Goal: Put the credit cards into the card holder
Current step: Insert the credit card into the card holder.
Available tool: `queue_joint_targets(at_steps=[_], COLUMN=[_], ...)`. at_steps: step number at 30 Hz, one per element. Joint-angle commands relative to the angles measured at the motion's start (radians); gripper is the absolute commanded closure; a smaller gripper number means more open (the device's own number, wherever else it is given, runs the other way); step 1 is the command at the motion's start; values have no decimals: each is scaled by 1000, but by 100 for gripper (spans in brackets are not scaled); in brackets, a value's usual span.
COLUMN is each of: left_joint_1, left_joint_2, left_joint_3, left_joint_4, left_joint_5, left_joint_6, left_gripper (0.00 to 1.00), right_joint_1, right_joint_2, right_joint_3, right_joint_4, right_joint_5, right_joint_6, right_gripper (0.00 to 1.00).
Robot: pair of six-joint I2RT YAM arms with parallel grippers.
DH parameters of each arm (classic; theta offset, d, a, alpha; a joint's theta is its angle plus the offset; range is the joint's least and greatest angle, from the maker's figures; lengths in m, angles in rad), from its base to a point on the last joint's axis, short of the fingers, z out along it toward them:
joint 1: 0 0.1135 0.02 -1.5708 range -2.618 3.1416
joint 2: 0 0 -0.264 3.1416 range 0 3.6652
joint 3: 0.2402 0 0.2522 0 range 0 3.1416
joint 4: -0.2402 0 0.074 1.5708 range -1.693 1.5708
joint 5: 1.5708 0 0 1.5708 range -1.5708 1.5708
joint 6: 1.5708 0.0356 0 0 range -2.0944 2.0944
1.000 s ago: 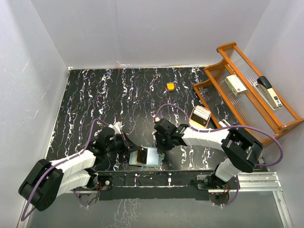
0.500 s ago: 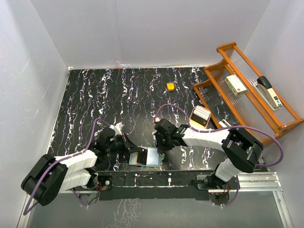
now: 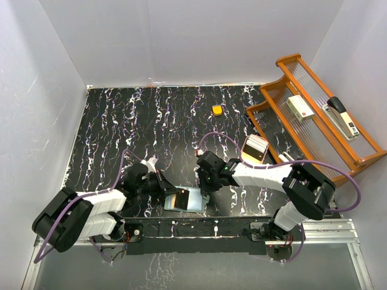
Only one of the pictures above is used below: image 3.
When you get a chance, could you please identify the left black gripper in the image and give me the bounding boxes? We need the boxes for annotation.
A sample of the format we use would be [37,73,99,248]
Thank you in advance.
[136,169,180,199]

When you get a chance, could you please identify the green card holder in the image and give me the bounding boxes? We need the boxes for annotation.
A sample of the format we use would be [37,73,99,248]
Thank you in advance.
[164,187,210,213]

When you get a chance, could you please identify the gold credit card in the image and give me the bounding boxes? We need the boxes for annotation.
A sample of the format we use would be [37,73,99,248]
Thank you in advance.
[164,194,177,210]

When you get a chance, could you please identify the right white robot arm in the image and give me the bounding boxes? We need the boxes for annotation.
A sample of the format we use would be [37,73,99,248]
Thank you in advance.
[197,151,336,240]

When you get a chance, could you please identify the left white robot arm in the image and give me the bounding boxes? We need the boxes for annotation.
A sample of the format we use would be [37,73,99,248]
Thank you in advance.
[32,160,188,253]

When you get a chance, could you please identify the wooden tray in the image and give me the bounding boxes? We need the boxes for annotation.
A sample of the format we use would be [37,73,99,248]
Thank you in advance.
[241,135,268,164]

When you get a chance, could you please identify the yellow small block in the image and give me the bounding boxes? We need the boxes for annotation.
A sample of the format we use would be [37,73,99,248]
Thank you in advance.
[212,105,223,116]

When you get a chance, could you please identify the wooden tiered shelf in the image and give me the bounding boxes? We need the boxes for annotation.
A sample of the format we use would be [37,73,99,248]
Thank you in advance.
[246,54,386,176]

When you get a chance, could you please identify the white staple box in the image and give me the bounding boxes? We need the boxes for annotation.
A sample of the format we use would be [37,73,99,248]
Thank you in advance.
[286,95,314,122]

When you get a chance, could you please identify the black beige stapler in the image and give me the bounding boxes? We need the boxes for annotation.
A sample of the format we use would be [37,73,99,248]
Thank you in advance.
[322,96,359,140]

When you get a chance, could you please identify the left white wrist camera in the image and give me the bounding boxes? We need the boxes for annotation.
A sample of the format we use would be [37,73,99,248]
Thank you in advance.
[146,156,158,172]

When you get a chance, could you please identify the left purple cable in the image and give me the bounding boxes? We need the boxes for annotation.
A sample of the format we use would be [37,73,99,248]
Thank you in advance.
[33,149,152,263]

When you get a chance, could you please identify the purple cable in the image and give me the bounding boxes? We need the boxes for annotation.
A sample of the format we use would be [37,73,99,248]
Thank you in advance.
[33,149,152,263]
[198,132,362,263]

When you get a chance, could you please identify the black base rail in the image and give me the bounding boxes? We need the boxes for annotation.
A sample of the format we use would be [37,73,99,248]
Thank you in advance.
[99,216,306,257]

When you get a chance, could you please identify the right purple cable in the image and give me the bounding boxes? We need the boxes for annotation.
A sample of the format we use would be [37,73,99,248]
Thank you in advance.
[198,132,362,263]

